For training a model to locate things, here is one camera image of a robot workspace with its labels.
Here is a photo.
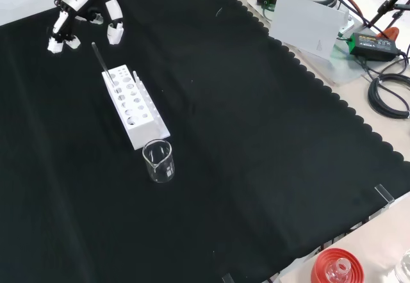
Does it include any clear glass rod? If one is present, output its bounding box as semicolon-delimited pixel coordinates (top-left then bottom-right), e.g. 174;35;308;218
91;41;118;86

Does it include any white test tube rack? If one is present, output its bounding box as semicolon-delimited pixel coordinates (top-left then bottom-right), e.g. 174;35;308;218
101;65;171;151

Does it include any clear glass beaker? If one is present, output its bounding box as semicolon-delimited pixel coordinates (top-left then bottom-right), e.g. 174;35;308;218
142;138;176;184

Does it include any black bench cloth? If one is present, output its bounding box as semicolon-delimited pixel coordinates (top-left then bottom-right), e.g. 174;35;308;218
0;0;410;283

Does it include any pale board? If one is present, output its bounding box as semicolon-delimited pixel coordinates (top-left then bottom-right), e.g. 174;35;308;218
270;0;350;60

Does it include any black power adapter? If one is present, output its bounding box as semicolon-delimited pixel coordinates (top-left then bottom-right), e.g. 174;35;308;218
348;32;402;63

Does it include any black tripod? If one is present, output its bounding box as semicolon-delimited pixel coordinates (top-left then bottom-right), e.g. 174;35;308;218
368;0;410;31

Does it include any orange clamp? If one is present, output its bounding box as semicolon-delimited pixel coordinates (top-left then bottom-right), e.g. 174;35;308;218
380;26;401;41

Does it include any red ribbed round stand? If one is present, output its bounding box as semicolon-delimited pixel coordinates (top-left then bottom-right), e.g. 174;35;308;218
311;247;366;283

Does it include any clear glass flask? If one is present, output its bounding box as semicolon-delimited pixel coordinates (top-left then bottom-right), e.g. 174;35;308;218
324;257;352;283

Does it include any clear glass vessel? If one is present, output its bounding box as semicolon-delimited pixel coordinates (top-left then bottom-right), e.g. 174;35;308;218
395;251;410;283

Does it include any black cable bundle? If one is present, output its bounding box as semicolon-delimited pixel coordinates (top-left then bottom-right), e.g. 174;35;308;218
331;0;382;31

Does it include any coiled black cable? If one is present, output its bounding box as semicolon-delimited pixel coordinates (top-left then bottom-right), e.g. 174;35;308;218
367;72;410;120

